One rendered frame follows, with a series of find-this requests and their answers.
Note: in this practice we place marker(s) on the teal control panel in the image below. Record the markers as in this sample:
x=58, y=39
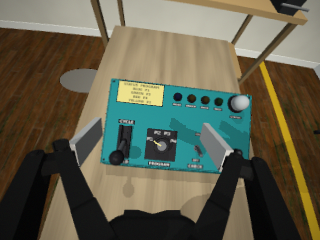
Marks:
x=171, y=117

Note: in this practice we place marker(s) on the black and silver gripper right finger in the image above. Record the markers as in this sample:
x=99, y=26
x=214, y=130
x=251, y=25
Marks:
x=270, y=217

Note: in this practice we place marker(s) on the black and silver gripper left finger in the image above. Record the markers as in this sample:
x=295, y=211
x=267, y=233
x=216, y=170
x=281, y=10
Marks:
x=22, y=206

